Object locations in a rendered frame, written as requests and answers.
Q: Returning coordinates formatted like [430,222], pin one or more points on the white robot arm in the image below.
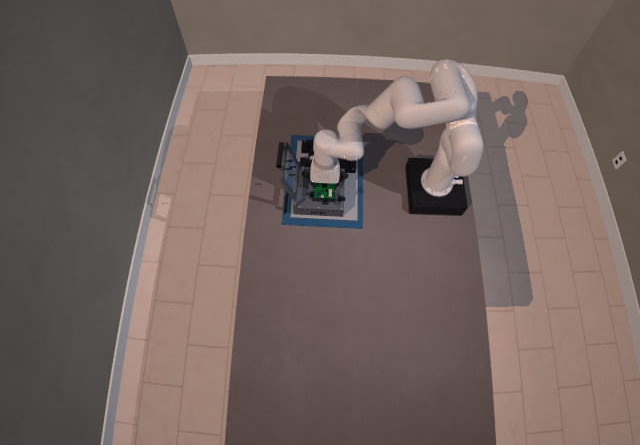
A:
[462,139]

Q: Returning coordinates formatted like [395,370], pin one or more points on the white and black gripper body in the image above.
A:
[325,176]

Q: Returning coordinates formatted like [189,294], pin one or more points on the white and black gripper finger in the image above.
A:
[343,176]
[306,174]

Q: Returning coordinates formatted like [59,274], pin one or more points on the green circuit board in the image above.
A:
[324,190]

